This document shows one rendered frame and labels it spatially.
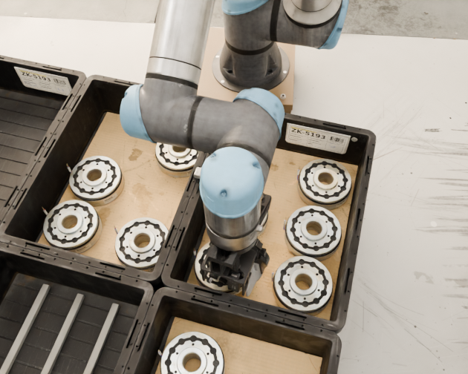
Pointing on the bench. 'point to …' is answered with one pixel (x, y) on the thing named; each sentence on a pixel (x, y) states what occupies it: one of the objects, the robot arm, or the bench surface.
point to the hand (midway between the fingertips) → (239, 268)
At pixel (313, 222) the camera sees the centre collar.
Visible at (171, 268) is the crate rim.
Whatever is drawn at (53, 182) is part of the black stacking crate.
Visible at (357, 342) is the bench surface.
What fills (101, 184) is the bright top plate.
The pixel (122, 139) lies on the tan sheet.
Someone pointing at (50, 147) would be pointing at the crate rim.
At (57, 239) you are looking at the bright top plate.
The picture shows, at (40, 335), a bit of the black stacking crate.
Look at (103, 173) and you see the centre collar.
